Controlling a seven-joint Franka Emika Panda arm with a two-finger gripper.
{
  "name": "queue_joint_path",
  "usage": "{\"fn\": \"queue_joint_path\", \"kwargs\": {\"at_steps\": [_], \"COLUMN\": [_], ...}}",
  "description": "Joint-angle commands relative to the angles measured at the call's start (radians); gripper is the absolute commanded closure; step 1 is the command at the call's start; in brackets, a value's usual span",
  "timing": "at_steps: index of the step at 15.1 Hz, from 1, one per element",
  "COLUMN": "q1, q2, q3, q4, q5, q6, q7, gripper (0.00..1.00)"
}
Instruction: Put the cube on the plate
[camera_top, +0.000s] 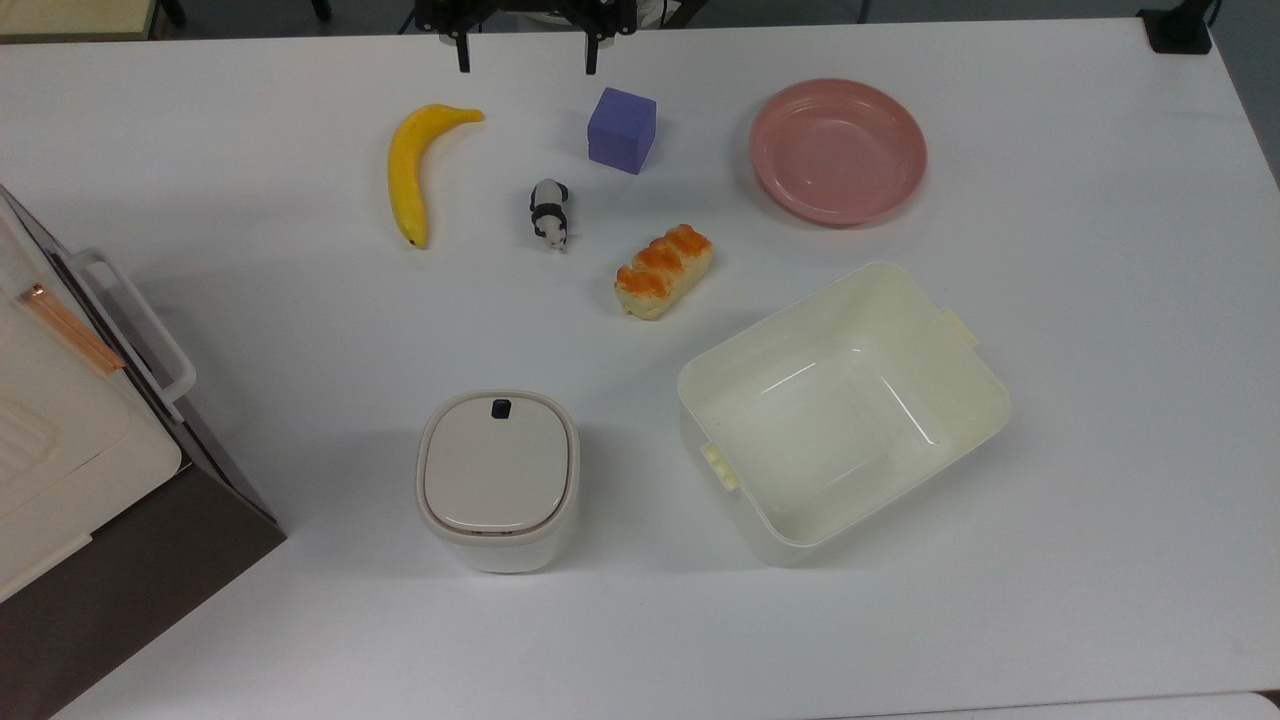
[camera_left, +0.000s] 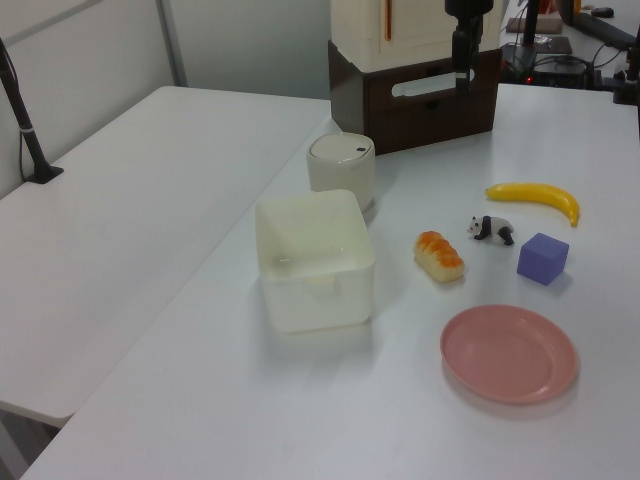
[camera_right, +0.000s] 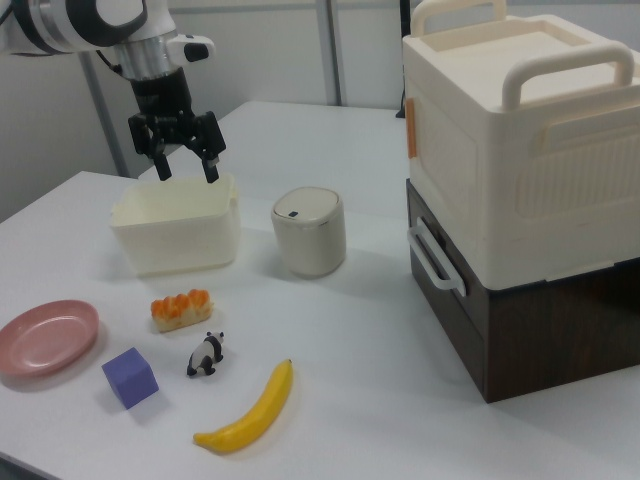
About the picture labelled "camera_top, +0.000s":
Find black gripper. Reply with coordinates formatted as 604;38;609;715
414;0;638;76

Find purple cube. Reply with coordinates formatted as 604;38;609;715
587;87;658;176

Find pink plate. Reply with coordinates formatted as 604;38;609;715
750;79;928;227

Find small panda toy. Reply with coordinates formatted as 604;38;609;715
529;178;571;252

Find yellow banana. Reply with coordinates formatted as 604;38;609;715
388;103;486;249

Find orange glazed bread loaf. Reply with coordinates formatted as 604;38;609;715
614;224;715;321

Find small white lidded bin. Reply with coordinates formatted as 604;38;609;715
415;389;581;574

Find light wooden table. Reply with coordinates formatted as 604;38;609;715
0;0;161;43

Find cream plastic storage box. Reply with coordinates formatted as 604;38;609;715
677;262;1012;569

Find white toy appliance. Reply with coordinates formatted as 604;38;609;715
0;190;196;603

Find black table clamp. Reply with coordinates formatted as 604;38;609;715
1138;0;1216;55

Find white bar handle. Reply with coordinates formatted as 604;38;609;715
68;248;197;423

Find copper handle strip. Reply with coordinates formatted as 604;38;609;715
18;283;127;374

